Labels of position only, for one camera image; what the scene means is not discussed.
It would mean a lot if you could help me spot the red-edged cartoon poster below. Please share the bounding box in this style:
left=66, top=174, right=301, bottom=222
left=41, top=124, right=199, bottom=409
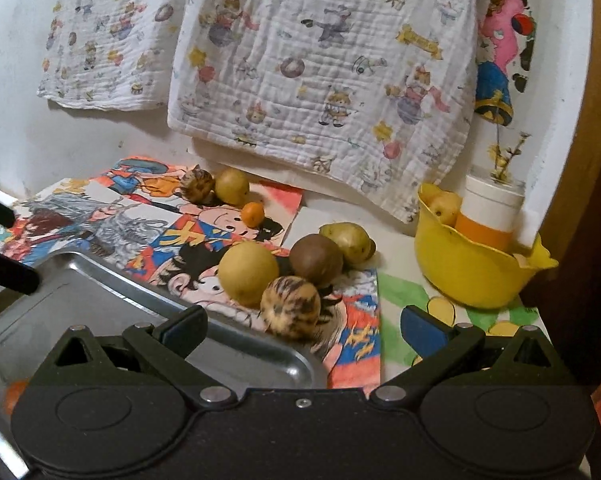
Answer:
left=99, top=156, right=305, bottom=247

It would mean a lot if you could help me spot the dried yellow flower sprig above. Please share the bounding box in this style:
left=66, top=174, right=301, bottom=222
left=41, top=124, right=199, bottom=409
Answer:
left=487, top=122, right=532, bottom=184

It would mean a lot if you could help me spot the white and orange jar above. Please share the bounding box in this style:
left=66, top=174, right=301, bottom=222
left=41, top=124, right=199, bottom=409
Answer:
left=455, top=165, right=527, bottom=254

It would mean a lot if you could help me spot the brown round fruit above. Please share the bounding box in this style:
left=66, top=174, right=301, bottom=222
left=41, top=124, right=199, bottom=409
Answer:
left=288, top=233, right=345, bottom=289

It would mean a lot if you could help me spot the yellow plastic bowl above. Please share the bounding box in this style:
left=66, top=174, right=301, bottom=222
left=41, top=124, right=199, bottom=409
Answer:
left=414, top=182, right=559, bottom=310

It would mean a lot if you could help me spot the wide printed white blanket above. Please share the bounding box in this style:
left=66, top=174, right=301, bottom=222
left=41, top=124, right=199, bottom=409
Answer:
left=167, top=0, right=487, bottom=224

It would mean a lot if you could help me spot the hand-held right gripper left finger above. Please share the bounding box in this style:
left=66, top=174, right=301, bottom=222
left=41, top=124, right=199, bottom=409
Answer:
left=40, top=305, right=236, bottom=408

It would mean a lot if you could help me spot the metal tray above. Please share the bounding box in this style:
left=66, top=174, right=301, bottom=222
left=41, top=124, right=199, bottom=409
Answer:
left=0, top=250, right=330, bottom=466

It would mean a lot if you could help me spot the colourful wall poster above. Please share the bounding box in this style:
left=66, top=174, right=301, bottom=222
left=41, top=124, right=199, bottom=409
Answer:
left=475, top=0, right=540, bottom=127

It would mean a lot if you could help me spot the brown wooden panel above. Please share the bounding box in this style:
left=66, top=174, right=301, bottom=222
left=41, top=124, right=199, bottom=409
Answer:
left=523, top=0, right=601, bottom=388

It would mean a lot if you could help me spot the large striped round melon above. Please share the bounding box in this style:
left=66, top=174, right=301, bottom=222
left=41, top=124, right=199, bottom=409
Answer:
left=260, top=275, right=322, bottom=342

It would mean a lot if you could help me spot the small yellow round fruit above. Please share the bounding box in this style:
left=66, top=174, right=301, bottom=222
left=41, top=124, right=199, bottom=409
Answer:
left=214, top=168, right=250, bottom=206

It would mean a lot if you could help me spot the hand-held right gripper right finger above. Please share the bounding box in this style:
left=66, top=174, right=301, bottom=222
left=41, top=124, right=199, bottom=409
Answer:
left=368, top=305, right=576, bottom=407

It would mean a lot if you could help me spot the orange round thing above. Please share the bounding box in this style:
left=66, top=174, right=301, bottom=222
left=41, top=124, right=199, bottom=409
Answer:
left=3, top=380, right=32, bottom=416

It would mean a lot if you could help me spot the apple in yellow bowl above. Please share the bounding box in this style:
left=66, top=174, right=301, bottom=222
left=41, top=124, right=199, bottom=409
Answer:
left=428, top=191, right=464, bottom=227

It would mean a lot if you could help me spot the grey manga poster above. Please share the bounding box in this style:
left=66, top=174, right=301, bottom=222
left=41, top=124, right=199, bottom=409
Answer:
left=0, top=179, right=182, bottom=293

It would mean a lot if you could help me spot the blue and orange cartoon poster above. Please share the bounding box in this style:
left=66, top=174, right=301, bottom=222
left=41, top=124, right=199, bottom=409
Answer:
left=134, top=212, right=382, bottom=397

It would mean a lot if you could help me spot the small orange tangerine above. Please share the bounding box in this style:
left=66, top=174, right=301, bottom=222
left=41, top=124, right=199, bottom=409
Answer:
left=241, top=201, right=266, bottom=227

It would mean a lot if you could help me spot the knobbly yellow fruit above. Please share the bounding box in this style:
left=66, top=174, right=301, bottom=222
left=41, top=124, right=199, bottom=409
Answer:
left=319, top=222, right=376, bottom=268

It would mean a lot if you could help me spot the small striped round melon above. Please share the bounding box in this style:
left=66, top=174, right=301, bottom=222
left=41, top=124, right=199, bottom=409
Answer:
left=179, top=166, right=214, bottom=205

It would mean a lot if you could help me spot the large yellow round fruit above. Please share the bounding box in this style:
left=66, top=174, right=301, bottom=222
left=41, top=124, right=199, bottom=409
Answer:
left=217, top=241, right=280, bottom=308

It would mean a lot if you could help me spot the narrow printed white blanket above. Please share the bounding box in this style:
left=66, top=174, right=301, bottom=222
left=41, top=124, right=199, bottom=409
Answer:
left=36, top=0, right=202, bottom=112

